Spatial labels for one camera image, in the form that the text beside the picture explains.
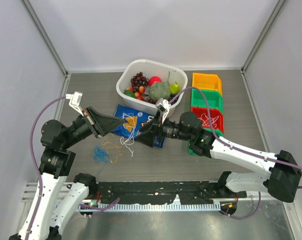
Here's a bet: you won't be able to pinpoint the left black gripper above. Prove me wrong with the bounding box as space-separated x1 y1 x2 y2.
63 105 125 148

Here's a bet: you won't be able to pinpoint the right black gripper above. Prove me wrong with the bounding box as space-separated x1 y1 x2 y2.
135 109 193 148

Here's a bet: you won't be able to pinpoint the white wire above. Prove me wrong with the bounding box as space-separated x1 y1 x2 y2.
119 112 137 158
199 112 220 127

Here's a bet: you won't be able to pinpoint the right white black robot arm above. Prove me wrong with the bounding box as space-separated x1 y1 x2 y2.
135 111 302 203

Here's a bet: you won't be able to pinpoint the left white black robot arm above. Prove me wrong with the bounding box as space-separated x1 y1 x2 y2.
10 107 125 240

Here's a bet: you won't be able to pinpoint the blue Doritos chip bag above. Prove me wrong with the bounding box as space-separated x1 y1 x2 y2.
112 104 154 140

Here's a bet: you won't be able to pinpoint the green lime fruit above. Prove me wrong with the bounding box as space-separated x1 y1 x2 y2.
124 89 136 98

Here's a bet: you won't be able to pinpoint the red yellow cherries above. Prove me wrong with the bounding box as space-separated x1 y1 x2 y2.
127 87 145 101

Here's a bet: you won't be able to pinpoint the lower dark grape bunch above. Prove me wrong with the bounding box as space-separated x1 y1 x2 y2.
145 94 177 106

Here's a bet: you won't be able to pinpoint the lower green plastic bin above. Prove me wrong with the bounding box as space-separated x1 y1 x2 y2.
188 141 198 155

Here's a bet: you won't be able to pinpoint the green plastic bin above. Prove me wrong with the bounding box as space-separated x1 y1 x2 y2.
191 89 223 113
188 141 198 155

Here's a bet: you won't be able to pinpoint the green netted melon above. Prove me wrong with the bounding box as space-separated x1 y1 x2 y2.
149 82 171 99

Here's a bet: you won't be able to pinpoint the white plastic fruit tub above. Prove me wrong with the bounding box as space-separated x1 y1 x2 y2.
116 59 188 116

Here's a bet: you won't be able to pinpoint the green pear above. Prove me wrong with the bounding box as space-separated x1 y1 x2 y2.
169 82 180 95

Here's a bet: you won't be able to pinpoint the dark red grape bunch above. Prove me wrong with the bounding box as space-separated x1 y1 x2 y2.
130 72 149 87

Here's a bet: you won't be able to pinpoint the red apple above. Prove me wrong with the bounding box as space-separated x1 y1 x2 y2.
149 76 162 86

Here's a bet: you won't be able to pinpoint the red plastic bin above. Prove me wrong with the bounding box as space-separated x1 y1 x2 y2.
191 106 224 136

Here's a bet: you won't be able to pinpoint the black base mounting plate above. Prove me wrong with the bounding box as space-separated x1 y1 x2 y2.
97 181 247 205

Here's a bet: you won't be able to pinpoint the upper green plastic bin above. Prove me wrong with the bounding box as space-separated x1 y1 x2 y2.
191 89 223 113

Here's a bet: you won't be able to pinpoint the orange plastic bin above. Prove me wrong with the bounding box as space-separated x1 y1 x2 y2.
192 72 223 96

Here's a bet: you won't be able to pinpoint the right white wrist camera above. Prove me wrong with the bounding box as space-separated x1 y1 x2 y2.
155 98 171 122

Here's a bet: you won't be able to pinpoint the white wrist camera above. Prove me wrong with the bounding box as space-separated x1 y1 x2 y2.
66 91 83 115
155 98 171 122

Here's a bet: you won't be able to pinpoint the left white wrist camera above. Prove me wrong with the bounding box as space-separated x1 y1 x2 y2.
66 91 83 115

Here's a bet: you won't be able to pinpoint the white slotted cable duct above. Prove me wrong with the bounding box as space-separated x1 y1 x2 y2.
55 201 221 212

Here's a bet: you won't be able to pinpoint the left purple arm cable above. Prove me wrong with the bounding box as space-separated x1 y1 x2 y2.
25 96 121 237

